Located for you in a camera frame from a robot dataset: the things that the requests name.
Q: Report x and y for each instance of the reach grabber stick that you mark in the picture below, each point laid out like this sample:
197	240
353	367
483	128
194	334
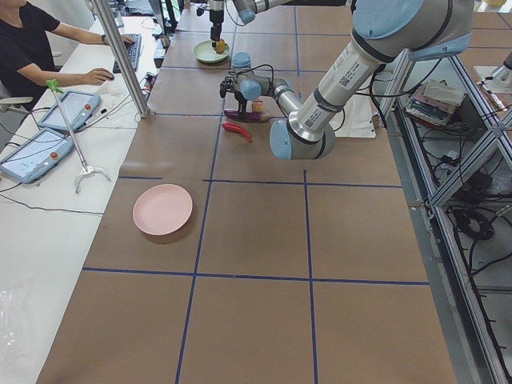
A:
87	170

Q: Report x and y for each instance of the red chili pepper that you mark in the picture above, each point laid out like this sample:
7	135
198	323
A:
237	129

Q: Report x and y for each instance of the person in black shirt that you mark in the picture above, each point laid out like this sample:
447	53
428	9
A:
26	56

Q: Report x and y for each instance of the person's hand on keyboard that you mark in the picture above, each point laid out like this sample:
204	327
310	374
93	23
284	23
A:
127	39

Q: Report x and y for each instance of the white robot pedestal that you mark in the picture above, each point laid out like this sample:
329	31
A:
355	121

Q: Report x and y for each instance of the purple eggplant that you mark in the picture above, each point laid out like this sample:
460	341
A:
246	116

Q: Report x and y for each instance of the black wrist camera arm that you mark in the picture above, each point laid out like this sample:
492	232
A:
226	86

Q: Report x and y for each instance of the aluminium frame post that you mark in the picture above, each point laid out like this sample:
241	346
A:
121	57

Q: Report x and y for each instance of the upper teach pendant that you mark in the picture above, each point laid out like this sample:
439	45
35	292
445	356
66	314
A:
79	107

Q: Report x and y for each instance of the black keyboard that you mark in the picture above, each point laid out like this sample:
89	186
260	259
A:
133	49

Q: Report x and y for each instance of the red yellow pomegranate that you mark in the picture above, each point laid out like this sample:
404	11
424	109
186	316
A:
220	46

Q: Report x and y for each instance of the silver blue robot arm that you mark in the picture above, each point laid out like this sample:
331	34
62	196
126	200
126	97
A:
247	10
381	31

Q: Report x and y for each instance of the stack of magazines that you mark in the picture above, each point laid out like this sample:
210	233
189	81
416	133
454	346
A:
434	102

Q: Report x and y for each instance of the lower teach pendant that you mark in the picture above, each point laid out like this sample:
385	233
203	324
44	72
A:
37	156

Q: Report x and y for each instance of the person's hand on mouse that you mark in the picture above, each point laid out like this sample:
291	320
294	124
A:
97	76

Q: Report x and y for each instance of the pink plate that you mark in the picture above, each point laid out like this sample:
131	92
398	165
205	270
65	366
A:
162	209

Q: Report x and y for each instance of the teach pendant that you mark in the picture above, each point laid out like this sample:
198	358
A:
79	107
37	156

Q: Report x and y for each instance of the pink peach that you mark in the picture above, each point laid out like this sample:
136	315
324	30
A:
258	106

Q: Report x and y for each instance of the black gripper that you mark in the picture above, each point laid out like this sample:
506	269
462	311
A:
241	98
216	18

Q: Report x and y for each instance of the green plate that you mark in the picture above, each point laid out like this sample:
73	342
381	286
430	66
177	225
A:
205	53

